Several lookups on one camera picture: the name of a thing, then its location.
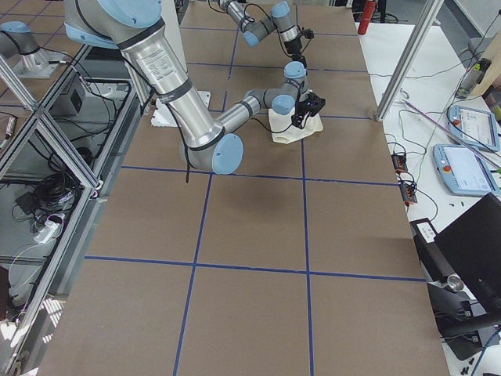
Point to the grey robot mounting base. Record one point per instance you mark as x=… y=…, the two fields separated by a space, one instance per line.
x=35 y=62

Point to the aluminium table side frame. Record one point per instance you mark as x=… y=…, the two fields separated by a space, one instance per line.
x=62 y=142

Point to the red bottle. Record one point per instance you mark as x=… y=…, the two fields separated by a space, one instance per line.
x=367 y=15

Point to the near blue teach pendant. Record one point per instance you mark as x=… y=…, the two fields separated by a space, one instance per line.
x=462 y=172

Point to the black box with white label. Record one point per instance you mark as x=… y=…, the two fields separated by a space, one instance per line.
x=429 y=254

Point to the orange black connector box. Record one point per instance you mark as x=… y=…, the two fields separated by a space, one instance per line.
x=408 y=196
x=399 y=162

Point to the near orange black connector box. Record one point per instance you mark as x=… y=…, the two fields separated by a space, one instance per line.
x=408 y=196

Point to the black monitor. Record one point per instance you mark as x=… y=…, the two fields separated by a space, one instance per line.
x=471 y=245

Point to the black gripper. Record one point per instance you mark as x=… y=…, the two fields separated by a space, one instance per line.
x=293 y=48
x=304 y=107

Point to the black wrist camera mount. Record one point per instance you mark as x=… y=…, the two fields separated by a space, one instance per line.
x=314 y=104
x=306 y=33

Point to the far blue teach pendant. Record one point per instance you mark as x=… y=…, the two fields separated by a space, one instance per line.
x=474 y=127

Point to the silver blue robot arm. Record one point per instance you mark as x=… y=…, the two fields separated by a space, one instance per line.
x=262 y=19
x=136 y=28

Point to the blue teach pendant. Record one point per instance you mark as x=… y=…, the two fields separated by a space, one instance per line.
x=462 y=172
x=474 y=127

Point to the far orange black connector box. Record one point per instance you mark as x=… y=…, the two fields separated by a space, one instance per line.
x=399 y=162

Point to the seated person beige clothes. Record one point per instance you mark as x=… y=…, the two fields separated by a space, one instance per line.
x=489 y=87

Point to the aluminium frame post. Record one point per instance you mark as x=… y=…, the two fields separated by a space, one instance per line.
x=412 y=47

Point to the white power strip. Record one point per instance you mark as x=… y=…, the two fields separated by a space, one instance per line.
x=47 y=232

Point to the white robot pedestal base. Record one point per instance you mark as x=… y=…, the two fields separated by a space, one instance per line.
x=178 y=79

